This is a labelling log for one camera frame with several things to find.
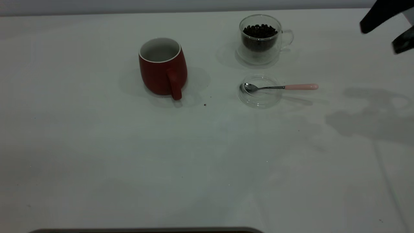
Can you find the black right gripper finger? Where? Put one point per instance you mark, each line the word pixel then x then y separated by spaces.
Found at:
pixel 380 14
pixel 405 42

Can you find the red ceramic mug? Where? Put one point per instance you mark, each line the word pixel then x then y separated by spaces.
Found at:
pixel 157 76

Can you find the dark coffee beans pile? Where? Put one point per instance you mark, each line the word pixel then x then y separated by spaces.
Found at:
pixel 259 35

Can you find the clear round glass lid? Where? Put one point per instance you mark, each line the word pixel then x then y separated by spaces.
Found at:
pixel 262 100

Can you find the clear double-wall glass cup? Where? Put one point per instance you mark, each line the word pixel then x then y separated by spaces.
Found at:
pixel 273 53

